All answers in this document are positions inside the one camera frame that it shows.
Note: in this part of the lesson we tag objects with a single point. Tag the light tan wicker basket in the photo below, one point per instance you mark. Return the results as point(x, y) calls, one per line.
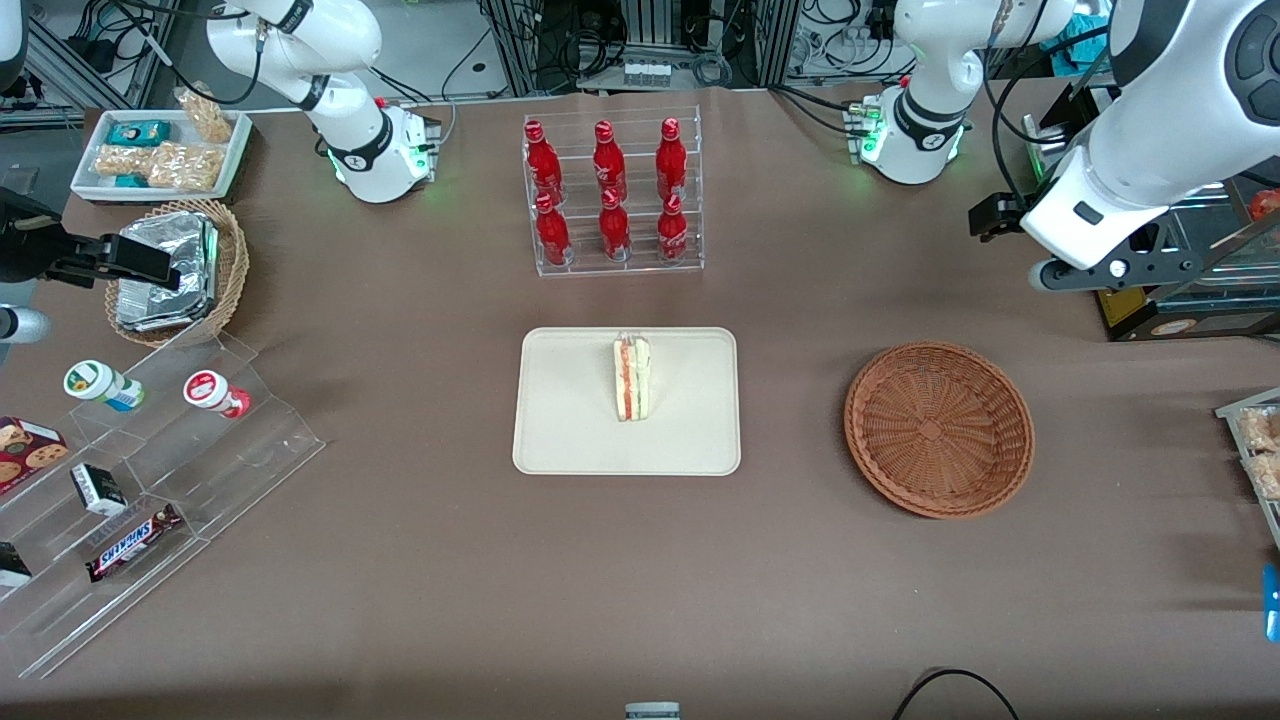
point(232, 270)

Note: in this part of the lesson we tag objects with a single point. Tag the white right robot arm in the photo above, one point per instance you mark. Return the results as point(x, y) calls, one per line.
point(350, 140)

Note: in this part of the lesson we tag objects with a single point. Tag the white power strip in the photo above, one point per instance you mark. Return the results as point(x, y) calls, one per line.
point(646, 74)

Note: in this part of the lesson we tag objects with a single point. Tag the white rectangular snack tray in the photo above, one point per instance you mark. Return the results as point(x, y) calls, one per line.
point(92, 128)

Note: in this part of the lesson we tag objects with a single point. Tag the brown table cover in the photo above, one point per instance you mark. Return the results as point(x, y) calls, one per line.
point(400, 600)

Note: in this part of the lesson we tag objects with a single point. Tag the cream plastic tray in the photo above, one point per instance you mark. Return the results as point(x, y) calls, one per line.
point(570, 420)

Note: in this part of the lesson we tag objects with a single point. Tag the brown Snickers bar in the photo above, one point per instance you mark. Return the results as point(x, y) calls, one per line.
point(132, 543)

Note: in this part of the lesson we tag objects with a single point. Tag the red lidded yoghurt cup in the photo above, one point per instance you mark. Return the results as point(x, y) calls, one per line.
point(212, 390)

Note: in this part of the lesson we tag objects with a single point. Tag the silver device with green light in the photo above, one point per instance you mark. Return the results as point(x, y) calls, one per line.
point(1033, 150)

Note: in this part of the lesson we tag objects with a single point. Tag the red cookie box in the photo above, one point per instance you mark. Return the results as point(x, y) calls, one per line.
point(28, 455)

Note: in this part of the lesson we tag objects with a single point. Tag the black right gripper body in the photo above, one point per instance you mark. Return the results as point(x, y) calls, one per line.
point(28, 250)

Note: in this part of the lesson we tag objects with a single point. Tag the aluminium frame structure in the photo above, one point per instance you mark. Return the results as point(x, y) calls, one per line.
point(560, 40)

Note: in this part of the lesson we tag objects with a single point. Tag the green lidded yoghurt cup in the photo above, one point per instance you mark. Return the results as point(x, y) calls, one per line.
point(95, 383)

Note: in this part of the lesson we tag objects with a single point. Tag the red cola bottle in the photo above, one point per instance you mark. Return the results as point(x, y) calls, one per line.
point(614, 235)
point(671, 165)
point(543, 165)
point(552, 238)
point(608, 165)
point(672, 238)

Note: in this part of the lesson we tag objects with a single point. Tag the clear acrylic bottle rack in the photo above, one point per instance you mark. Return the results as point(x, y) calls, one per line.
point(583, 266)

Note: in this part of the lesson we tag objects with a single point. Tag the clear bag of puffed snacks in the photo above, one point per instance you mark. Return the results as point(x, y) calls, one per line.
point(122, 162)
point(208, 118)
point(188, 168)
point(1266, 477)
point(1262, 430)

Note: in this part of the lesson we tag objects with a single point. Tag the teal snack box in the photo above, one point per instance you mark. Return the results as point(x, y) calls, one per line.
point(132, 181)
point(138, 133)

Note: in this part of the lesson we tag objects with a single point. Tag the brown round wicker basket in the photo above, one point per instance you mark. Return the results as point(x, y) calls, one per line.
point(935, 430)

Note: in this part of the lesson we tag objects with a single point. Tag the stacked aluminium foil containers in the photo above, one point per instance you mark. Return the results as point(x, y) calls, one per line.
point(160, 300)

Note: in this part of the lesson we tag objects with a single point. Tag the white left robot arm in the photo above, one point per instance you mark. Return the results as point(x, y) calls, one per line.
point(1150, 130)

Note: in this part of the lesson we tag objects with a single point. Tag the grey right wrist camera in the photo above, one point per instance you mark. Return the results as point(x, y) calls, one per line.
point(20, 325)

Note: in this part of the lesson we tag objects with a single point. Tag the triangle sandwich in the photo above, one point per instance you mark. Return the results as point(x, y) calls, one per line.
point(633, 385)

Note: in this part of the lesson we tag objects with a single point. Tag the teal cloth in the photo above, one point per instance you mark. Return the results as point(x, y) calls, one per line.
point(1075, 38)

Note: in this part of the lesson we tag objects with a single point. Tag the clear acrylic stepped stand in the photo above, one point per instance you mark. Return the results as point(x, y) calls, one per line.
point(250, 470)

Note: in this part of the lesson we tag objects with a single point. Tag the small grey object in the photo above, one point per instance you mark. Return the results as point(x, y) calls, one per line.
point(652, 712)

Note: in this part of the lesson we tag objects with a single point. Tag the blue plastic object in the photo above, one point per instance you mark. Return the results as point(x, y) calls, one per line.
point(1272, 605)

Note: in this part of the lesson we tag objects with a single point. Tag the black and yellow control box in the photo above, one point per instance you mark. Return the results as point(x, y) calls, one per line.
point(1180, 315)

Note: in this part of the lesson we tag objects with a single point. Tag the black and white small box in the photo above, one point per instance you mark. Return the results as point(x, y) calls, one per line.
point(98, 490)
point(12, 565)

